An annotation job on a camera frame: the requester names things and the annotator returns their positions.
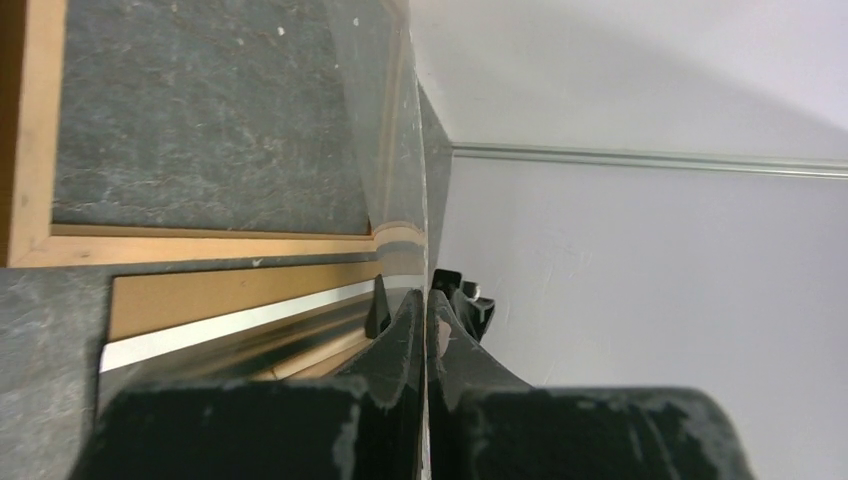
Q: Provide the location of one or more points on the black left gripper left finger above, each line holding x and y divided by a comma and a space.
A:
227, 429

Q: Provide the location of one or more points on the clear acrylic glazing sheet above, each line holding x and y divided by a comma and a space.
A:
373, 46

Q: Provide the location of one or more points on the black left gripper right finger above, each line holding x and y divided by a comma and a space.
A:
487, 423

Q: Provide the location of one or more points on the brown backing board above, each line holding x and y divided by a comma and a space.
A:
148, 303

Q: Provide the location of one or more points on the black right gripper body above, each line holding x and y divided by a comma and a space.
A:
473, 311

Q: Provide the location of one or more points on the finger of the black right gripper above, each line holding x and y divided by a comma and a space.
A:
379, 315

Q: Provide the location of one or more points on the wooden picture frame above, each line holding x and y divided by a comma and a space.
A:
32, 55

